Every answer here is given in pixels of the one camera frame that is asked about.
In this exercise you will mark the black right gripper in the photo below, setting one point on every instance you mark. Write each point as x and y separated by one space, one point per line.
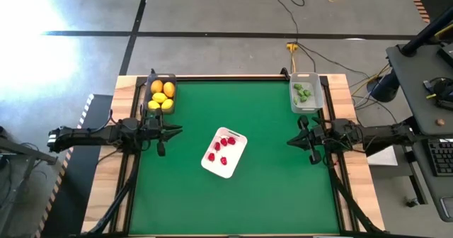
320 137

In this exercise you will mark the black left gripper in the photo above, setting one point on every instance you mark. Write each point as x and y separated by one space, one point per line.
154 131

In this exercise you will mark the yellow lemon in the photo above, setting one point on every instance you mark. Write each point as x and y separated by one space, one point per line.
159 97
153 105
167 104

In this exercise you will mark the green bell pepper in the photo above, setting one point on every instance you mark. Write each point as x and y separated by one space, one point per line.
301 93
295 100
298 86
303 98
307 93

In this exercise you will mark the orange round fruit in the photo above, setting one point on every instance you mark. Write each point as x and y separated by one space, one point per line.
169 89
156 86

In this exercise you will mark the red bell pepper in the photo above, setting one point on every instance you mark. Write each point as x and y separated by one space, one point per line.
211 157
223 160
224 142
217 146
231 140

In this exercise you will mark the white plastic basket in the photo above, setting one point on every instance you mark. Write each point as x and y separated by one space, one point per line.
233 153

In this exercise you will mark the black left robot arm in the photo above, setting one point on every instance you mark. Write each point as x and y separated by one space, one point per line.
88 136

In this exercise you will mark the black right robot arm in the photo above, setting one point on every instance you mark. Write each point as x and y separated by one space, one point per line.
382 135

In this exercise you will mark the light grey plastic basket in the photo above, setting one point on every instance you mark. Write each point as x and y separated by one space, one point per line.
315 103

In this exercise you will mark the dark grey translucent basket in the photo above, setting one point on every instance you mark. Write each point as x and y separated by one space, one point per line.
166 76

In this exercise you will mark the green table mat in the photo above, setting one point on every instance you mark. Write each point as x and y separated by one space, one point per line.
247 202

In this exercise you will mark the white paper sheet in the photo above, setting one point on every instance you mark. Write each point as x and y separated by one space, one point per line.
384 158

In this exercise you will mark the yellow power plug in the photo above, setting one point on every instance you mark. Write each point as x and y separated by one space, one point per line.
292 47

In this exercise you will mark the black round stand base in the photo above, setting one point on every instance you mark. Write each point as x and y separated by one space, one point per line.
384 89

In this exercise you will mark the dark grey desk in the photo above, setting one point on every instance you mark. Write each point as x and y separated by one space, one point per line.
407 82

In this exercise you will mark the small black floor object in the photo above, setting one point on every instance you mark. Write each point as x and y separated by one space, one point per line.
412 202

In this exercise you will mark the grey keyboard desk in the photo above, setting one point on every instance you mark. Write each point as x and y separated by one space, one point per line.
424 188

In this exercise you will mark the small brown object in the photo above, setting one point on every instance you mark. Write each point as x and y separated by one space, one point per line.
440 122

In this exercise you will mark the black keyboard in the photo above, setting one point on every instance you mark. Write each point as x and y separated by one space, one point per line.
442 156

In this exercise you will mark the black headphones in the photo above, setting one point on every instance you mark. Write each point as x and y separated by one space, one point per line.
444 89

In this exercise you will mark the black pole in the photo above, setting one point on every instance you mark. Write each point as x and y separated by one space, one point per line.
424 36

